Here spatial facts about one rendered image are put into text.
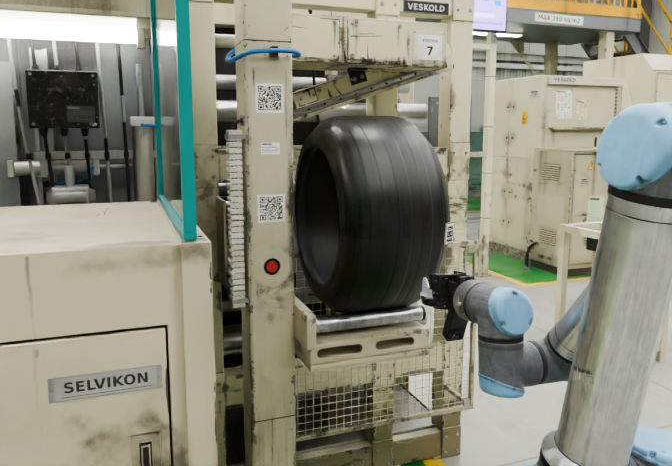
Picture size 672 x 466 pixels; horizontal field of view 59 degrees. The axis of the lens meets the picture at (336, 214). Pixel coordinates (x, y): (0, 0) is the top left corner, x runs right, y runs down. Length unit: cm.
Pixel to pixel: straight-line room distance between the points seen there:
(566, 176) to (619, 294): 518
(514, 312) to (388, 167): 52
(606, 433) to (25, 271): 86
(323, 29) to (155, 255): 120
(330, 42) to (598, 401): 133
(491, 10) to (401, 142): 434
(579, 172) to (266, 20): 483
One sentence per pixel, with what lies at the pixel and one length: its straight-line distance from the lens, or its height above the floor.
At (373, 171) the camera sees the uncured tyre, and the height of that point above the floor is 132.
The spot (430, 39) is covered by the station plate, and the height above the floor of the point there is 173.
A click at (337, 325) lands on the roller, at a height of 90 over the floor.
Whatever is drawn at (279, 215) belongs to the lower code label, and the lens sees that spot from 160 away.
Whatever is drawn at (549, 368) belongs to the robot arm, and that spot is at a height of 95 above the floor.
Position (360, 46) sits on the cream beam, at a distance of 195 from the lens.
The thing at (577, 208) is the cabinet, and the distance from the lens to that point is 615.
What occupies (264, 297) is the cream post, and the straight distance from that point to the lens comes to 163.
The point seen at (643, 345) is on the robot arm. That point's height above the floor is 112.
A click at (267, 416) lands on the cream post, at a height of 63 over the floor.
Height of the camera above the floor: 143
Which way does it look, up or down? 8 degrees down
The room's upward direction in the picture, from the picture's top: straight up
